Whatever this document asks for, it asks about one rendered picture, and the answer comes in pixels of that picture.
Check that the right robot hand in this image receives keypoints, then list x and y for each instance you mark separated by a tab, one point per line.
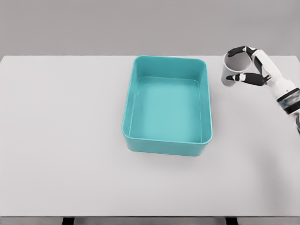
267	66

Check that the white paper cup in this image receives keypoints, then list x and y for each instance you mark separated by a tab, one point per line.
235	68

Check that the teal rectangular basket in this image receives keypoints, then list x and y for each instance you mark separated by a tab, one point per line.
167	105

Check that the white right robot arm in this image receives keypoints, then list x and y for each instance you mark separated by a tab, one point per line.
288	96

